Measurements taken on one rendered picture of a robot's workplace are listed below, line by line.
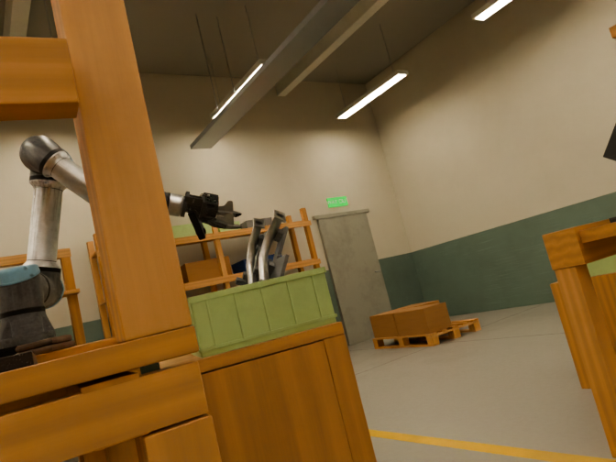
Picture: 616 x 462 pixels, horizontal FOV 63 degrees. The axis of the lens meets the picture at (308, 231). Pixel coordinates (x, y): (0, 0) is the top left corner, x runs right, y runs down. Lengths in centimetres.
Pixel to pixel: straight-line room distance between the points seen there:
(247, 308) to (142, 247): 79
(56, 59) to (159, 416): 47
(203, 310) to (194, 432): 77
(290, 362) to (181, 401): 79
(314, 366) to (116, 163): 94
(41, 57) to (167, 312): 36
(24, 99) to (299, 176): 783
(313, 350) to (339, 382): 12
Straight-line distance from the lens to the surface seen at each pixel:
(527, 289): 824
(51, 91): 73
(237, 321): 147
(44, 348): 125
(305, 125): 894
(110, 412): 70
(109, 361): 70
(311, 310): 152
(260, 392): 146
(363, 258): 870
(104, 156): 75
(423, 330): 629
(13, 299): 165
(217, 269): 678
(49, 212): 182
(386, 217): 935
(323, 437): 153
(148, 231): 72
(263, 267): 160
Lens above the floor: 88
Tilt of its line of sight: 7 degrees up
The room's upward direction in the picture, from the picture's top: 14 degrees counter-clockwise
